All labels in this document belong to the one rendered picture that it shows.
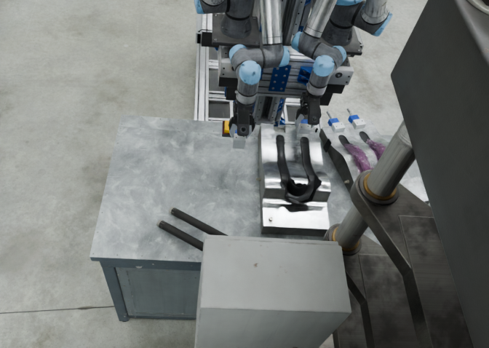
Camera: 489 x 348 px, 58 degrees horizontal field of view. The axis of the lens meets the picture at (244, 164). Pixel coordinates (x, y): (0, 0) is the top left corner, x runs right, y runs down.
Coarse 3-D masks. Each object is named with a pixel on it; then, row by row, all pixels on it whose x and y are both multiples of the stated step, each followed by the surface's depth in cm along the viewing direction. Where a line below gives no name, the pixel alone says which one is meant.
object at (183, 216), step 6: (174, 210) 169; (180, 210) 169; (180, 216) 167; (186, 216) 166; (186, 222) 167; (192, 222) 165; (198, 222) 164; (198, 228) 164; (204, 228) 162; (210, 228) 162; (210, 234) 161; (216, 234) 160; (222, 234) 159
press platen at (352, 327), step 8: (352, 296) 134; (352, 304) 133; (352, 312) 131; (360, 312) 132; (344, 320) 130; (352, 320) 130; (360, 320) 130; (344, 328) 128; (352, 328) 128; (360, 328) 129; (336, 336) 128; (344, 336) 127; (352, 336) 127; (360, 336) 127; (336, 344) 127; (344, 344) 125; (352, 344) 126; (360, 344) 126
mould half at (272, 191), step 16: (272, 128) 193; (288, 128) 194; (272, 144) 188; (288, 144) 189; (272, 160) 183; (288, 160) 184; (320, 160) 186; (272, 176) 172; (304, 176) 174; (320, 176) 175; (272, 192) 170; (320, 192) 171; (272, 208) 171; (288, 208) 172; (304, 208) 173; (320, 208) 174; (272, 224) 167; (288, 224) 168; (304, 224) 169; (320, 224) 170
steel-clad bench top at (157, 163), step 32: (128, 128) 195; (160, 128) 197; (192, 128) 199; (256, 128) 204; (128, 160) 184; (160, 160) 186; (192, 160) 188; (224, 160) 190; (256, 160) 193; (128, 192) 175; (160, 192) 177; (192, 192) 178; (224, 192) 180; (256, 192) 182; (128, 224) 166; (224, 224) 171; (256, 224) 173; (96, 256) 157; (128, 256) 159; (160, 256) 160; (192, 256) 162
